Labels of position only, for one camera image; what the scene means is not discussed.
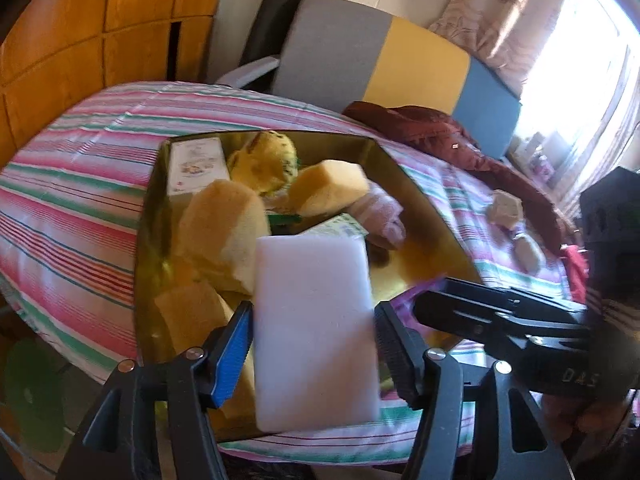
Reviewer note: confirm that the orange wooden cabinet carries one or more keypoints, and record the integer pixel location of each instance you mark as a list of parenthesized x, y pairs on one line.
[(59, 52)]

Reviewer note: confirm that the dark red jacket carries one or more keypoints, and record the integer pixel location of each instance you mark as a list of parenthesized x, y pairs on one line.
[(437, 134)]

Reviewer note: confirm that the grey yellow blue chair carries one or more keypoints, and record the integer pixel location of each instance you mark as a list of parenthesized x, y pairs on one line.
[(338, 52)]

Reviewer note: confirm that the white melamine sponge block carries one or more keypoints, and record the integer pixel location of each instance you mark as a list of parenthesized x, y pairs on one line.
[(316, 364)]

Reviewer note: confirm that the gold square tray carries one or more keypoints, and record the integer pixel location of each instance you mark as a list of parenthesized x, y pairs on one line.
[(430, 250)]

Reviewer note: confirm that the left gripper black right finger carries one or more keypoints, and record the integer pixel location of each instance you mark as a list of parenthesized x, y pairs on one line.
[(402, 349)]

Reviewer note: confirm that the golden brown sponge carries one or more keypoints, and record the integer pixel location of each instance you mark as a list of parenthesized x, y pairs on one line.
[(190, 313)]

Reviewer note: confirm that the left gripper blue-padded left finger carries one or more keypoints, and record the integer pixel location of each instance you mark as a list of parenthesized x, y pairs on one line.
[(226, 352)]

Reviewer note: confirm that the pink striped rolled sock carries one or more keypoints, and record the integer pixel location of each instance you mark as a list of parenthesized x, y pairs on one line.
[(379, 214)]

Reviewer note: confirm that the white floral carton box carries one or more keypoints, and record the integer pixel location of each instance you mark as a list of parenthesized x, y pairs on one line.
[(194, 164)]

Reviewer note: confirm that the person right hand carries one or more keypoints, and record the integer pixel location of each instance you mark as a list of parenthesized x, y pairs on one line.
[(565, 415)]

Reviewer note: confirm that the striped pink green tablecloth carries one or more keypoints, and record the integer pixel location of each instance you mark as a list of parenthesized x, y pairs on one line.
[(71, 201)]

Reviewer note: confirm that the white sock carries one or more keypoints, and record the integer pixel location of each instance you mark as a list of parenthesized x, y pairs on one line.
[(529, 255)]

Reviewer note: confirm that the green white medicine box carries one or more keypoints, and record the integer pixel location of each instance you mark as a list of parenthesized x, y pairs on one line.
[(342, 225)]

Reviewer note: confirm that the pink patterned curtain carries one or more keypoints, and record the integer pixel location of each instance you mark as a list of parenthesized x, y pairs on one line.
[(506, 35)]

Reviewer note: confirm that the cream sponge chunk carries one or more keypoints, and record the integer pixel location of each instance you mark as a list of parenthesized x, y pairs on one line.
[(218, 234)]

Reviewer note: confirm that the dark yellow square sponge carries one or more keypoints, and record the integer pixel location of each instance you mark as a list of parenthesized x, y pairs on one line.
[(505, 210)]

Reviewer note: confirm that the black rolled mat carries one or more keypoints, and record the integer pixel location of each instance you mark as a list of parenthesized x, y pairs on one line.
[(269, 29)]

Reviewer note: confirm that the yellow knitted scrubber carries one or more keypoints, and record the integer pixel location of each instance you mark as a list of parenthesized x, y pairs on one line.
[(266, 163)]

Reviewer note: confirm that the pale yellow sponge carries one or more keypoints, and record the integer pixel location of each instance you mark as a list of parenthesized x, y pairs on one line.
[(327, 187)]

